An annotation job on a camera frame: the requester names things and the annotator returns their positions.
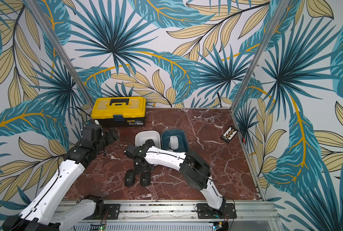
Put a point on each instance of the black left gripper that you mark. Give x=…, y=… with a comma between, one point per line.
x=110, y=135

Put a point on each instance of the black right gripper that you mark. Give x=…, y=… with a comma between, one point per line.
x=141, y=169

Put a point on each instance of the black mouse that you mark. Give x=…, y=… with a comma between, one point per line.
x=129, y=178
x=145, y=179

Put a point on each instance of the white mouse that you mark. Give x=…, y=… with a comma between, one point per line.
x=173, y=143

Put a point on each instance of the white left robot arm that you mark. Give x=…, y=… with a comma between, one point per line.
x=39, y=215

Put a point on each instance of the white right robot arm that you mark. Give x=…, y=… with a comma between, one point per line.
x=194, y=169

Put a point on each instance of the white storage tray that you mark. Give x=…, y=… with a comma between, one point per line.
x=143, y=136

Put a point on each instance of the teal storage tray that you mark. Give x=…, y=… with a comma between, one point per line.
x=183, y=144

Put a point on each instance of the small black patterned box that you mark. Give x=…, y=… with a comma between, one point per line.
x=229, y=134

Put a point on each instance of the yellow black toolbox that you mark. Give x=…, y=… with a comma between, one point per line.
x=120, y=111

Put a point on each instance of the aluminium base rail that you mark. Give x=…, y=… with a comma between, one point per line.
x=180, y=215

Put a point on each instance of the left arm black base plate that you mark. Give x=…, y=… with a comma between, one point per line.
x=107, y=212

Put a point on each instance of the left aluminium corner post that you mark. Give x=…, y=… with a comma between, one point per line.
x=52, y=37

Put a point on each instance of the aluminium corner post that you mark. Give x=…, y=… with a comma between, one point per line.
x=52, y=37
x=275, y=20

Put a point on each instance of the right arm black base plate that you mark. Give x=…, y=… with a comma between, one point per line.
x=205, y=212

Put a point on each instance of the right aluminium corner post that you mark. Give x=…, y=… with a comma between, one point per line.
x=275, y=20

